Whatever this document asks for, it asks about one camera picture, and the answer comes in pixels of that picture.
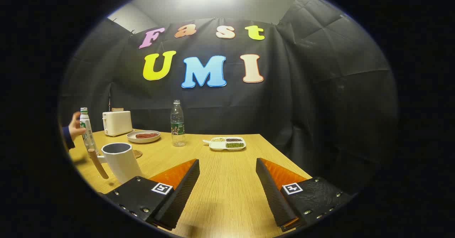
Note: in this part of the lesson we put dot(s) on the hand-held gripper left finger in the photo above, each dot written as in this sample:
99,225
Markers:
181,195

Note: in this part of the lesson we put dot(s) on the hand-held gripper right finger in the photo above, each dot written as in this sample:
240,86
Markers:
273,195

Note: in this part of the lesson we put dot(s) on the round cork coaster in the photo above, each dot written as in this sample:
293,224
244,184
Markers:
138,154

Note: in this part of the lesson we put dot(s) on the white juice bottle green label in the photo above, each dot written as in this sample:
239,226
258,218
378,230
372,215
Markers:
85,124

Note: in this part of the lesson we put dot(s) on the clear plastic water bottle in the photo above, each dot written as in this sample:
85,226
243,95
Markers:
177,124

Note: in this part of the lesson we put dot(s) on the wooden table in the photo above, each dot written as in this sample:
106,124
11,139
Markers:
227,181

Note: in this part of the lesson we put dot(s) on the white divided bean dish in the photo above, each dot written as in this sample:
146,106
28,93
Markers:
217,146

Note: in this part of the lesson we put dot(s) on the red meat slice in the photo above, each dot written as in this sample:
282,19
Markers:
146,135

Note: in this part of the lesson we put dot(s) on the round grey plate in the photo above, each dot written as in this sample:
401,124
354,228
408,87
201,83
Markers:
132,138

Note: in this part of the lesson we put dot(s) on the black backdrop cloth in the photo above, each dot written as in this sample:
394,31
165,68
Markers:
302,106

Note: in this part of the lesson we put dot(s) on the cream toaster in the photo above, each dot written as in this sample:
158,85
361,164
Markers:
117,122

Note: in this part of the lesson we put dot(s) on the toast bread slice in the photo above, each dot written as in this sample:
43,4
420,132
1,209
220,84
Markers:
117,109

